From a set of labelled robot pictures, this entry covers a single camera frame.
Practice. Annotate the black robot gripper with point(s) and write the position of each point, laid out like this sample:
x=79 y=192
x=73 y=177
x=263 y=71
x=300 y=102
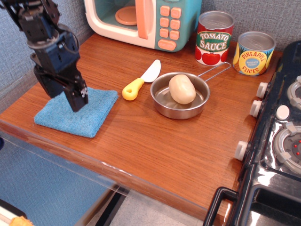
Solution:
x=55 y=68

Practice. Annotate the blue towel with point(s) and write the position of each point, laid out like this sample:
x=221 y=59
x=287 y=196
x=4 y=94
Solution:
x=57 y=113

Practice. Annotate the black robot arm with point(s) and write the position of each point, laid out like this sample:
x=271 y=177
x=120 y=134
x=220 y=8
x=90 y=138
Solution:
x=37 y=19

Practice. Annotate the clear acrylic barrier panel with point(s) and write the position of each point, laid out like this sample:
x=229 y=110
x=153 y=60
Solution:
x=167 y=174

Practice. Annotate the orange microwave turntable plate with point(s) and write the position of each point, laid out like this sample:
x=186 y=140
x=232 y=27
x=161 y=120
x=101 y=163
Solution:
x=126 y=16

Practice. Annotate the small steel saucepan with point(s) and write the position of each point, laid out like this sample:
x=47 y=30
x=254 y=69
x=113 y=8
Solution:
x=170 y=108

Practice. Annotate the beige toy potato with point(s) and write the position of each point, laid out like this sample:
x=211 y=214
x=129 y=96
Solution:
x=181 y=89

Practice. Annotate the teal toy microwave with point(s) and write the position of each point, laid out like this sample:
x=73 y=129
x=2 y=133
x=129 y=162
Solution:
x=165 y=25

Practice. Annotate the tomato sauce can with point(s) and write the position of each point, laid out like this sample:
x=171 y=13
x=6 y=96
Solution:
x=213 y=38

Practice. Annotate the pineapple slices can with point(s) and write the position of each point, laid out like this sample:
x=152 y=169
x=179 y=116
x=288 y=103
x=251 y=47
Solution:
x=253 y=53

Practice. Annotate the black toy stove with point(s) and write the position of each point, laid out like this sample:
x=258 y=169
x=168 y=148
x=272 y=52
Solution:
x=269 y=191

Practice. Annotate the yellow handled toy knife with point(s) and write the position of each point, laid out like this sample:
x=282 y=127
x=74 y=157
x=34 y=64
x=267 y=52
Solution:
x=130 y=91

